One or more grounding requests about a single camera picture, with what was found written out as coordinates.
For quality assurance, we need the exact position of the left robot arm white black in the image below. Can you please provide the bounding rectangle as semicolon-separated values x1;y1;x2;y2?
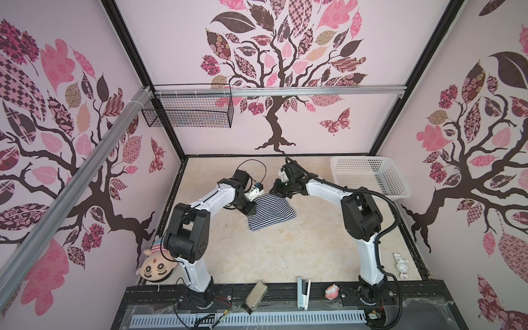
162;179;263;309

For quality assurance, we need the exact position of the aluminium rail back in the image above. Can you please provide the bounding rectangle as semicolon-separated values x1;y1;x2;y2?
154;85;407;97

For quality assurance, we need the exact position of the white plastic laundry basket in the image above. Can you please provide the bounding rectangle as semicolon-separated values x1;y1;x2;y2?
330;156;411;201

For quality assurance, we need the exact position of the cartoon doll head toy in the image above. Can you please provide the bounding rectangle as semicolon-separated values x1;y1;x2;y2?
136;236;177;283

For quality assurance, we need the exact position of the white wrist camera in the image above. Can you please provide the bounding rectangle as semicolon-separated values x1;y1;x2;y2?
279;170;289;182
245;182;263;202

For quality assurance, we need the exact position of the tan rectangular box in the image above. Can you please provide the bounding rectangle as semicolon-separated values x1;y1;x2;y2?
241;280;268;315

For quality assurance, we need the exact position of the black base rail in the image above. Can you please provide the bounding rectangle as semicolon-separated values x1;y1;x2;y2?
111;280;468;329

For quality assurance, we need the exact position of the white stapler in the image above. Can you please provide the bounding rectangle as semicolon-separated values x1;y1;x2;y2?
297;277;312;311

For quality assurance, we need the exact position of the white slotted cable duct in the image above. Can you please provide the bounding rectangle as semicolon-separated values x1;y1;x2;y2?
128;310;367;329

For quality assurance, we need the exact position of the blue white striped tank top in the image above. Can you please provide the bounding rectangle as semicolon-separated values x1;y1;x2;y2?
247;194;296;232

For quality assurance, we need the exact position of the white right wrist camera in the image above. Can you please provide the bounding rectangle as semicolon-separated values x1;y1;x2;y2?
279;170;289;182

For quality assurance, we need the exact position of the black wire basket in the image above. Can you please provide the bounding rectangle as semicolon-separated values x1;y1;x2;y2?
142;82;235;129

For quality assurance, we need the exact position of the aluminium rail left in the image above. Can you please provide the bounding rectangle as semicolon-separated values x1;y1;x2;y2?
1;86;151;307

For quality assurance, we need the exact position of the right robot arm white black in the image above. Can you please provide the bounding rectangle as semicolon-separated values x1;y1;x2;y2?
271;158;387;305

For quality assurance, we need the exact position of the black corner frame post right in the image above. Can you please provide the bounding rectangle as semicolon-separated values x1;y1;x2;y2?
367;0;466;156

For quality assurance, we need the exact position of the aluminium rail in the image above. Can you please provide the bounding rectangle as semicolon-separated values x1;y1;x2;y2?
154;85;407;97
1;86;151;307

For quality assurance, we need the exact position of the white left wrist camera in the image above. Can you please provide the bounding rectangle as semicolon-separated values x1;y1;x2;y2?
245;182;263;202

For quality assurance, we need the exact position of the black left camera cable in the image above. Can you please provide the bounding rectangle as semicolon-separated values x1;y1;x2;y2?
234;159;268;184

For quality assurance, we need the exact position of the pink white small toy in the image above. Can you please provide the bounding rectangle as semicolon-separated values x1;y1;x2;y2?
324;284;340;301

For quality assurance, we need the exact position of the black corner frame post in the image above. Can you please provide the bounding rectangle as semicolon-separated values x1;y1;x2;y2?
367;0;466;156
101;0;187;162

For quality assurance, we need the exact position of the black corrugated cable conduit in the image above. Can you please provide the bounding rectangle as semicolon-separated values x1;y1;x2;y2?
285;156;404;329

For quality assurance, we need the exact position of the small white figurine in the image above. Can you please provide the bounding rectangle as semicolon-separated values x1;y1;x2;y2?
393;252;409;279

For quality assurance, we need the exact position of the black corner frame post left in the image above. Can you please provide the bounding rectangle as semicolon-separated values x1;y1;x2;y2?
101;0;187;162

